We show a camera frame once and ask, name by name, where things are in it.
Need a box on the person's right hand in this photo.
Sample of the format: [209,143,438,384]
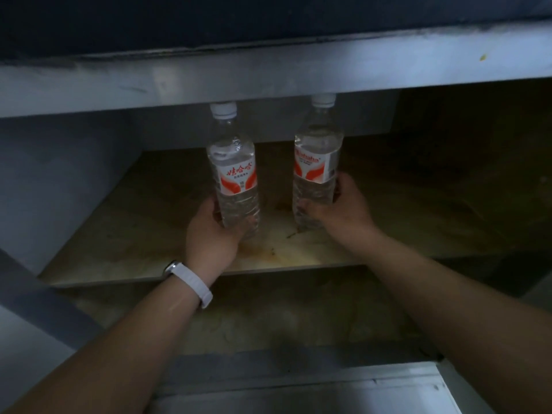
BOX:
[296,172,382,251]

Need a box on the person's left hand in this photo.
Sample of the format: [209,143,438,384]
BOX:
[184,195,260,279]

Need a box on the red-label water bottle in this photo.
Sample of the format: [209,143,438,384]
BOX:
[292,93,345,232]
[206,102,261,240]

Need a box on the person's right forearm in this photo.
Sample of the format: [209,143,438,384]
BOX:
[355,230,552,414]

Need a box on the person's left forearm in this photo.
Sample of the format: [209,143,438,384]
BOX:
[4,275,204,414]

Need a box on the white smartwatch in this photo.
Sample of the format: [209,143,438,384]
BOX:
[162,260,213,310]

